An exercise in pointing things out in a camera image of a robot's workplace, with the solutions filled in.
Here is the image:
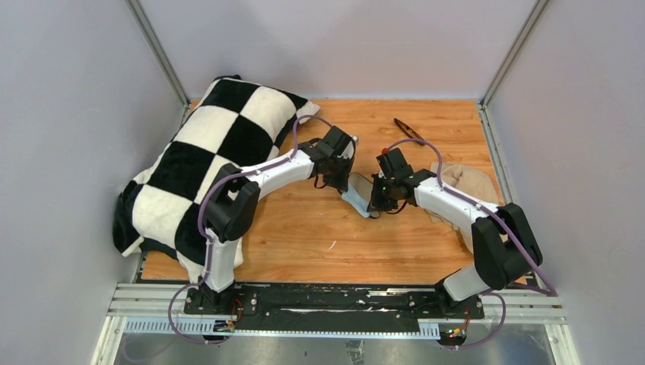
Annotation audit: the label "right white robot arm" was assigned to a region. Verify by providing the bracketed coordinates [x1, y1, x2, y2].
[369, 148, 543, 318]

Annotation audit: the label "black glasses case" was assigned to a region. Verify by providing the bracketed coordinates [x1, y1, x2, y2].
[348, 172, 373, 212]

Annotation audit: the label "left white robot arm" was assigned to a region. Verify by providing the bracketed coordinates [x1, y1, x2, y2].
[198, 126, 357, 314]

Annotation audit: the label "aluminium frame post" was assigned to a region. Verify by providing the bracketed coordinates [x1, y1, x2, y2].
[480, 0, 551, 108]
[125, 0, 190, 109]

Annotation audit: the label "black white checkered pillow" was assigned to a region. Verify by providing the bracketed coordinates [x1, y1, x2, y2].
[113, 75, 320, 271]

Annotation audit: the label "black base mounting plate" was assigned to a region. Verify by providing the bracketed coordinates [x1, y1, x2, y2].
[183, 283, 485, 334]

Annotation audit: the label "light blue cleaning cloth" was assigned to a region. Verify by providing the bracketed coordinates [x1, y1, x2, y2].
[341, 186, 370, 218]

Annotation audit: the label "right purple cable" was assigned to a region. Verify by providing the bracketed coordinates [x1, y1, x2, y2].
[381, 138, 559, 297]

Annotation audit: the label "dark sunglasses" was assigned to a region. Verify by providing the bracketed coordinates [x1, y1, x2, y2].
[393, 118, 424, 146]

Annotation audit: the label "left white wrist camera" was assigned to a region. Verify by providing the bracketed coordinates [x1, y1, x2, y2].
[341, 135, 358, 160]

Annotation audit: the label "right aluminium frame post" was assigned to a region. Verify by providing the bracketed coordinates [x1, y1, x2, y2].
[480, 0, 551, 108]

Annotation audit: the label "left aluminium frame post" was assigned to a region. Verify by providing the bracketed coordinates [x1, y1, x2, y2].
[125, 0, 190, 109]

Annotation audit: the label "beige crumpled cloth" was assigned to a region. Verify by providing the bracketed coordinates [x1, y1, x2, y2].
[428, 163, 501, 253]

